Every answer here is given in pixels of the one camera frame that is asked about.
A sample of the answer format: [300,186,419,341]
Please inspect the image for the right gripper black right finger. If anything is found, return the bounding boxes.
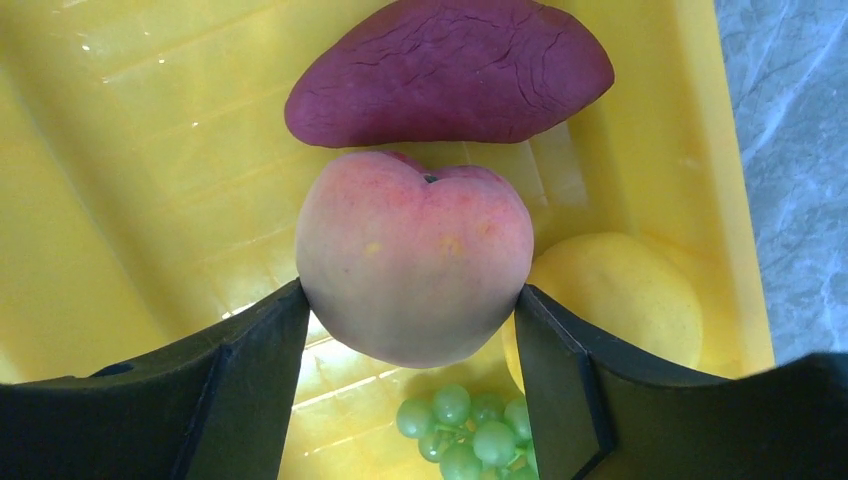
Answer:
[515,285,847,479]

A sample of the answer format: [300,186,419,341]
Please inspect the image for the yellow toy pear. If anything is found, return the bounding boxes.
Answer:
[527,232,703,368]

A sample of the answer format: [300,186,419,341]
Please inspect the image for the purple toy sweet potato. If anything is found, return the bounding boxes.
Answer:
[284,1,615,148]

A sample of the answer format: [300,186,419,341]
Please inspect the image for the green toy grapes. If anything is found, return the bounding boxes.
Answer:
[395,384,540,479]

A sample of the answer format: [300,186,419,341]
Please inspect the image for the toy peach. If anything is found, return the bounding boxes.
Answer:
[295,152,535,369]

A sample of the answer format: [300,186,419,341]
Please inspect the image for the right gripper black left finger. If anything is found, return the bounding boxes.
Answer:
[1,281,310,479]

